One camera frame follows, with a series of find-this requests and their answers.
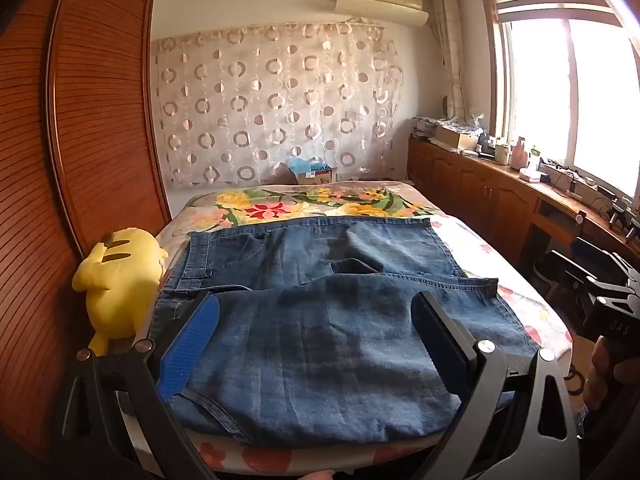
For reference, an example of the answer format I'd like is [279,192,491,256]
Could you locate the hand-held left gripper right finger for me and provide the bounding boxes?
[410,290,582,480]

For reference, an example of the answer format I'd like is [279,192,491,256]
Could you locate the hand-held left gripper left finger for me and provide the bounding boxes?
[64,291,221,480]

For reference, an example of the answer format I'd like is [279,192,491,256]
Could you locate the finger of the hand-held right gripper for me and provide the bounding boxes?
[542,252,626,313]
[575,249,640,288]

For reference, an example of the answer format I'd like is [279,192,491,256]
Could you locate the blue denim pants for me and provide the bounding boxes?
[150,215,543,443]

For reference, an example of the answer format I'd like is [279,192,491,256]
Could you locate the person's right hand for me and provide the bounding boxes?
[585,340,623,411]

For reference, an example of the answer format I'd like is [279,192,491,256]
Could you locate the white flower print bedsheet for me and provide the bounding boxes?
[125,187,574,480]

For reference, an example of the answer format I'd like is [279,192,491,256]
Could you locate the yellow plush toy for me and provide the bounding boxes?
[72,227,169,356]

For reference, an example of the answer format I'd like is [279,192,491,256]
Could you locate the long wooden cabinet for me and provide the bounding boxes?
[406,136,640,283]

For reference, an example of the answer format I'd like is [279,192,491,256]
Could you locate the pink bottle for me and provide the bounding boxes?
[509,137,532,171]

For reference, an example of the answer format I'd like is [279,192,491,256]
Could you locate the floral blanket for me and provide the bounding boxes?
[184,182,442,227]

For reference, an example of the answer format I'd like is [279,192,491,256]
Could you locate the flat cardboard box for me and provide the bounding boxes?
[433,123,482,151]

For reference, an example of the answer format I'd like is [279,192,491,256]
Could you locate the wooden framed window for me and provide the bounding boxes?
[480,0,640,203]

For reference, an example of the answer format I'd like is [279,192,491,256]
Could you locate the small cardboard box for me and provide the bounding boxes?
[295,165,334,186]

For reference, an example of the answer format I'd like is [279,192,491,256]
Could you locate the blue plastic bag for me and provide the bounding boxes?
[287,156,328,177]

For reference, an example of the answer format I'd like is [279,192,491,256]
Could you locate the beige window curtain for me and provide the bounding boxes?
[430,0,474,122]

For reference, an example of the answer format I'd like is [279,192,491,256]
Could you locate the circle patterned sheer curtain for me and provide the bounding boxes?
[151,20,406,191]

